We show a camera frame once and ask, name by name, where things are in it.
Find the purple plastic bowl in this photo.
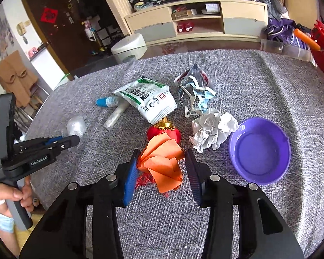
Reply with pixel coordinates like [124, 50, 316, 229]
[228, 118, 291, 185]

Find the white green mask package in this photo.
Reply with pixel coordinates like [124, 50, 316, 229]
[113, 77, 177, 125]

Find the purple bag on floor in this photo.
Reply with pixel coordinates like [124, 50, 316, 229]
[264, 18, 311, 50]

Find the beige TV cabinet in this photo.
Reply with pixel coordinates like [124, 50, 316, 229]
[125, 0, 268, 44]

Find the brown coat on chair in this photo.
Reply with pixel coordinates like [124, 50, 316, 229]
[0, 50, 38, 108]

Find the grey woven table cloth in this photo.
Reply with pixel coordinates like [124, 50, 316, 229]
[25, 49, 324, 259]

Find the left hand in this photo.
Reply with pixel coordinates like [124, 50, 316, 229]
[0, 176, 34, 218]

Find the crumpled white paper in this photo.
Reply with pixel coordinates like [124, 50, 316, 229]
[189, 108, 239, 153]

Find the blue cap glue bottle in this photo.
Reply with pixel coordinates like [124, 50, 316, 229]
[96, 95, 122, 108]

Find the brown wooden door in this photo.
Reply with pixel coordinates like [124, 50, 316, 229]
[22, 0, 99, 73]

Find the small clear plastic wrap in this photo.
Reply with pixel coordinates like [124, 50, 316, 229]
[67, 116, 87, 142]

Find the red apple ornament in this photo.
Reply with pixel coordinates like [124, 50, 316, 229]
[147, 116, 181, 144]

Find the orange paper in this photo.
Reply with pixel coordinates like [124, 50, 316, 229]
[136, 133, 184, 194]

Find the white round stool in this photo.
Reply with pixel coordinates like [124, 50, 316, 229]
[111, 33, 147, 64]

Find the clear plastic tube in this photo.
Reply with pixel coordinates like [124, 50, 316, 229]
[104, 100, 130, 130]

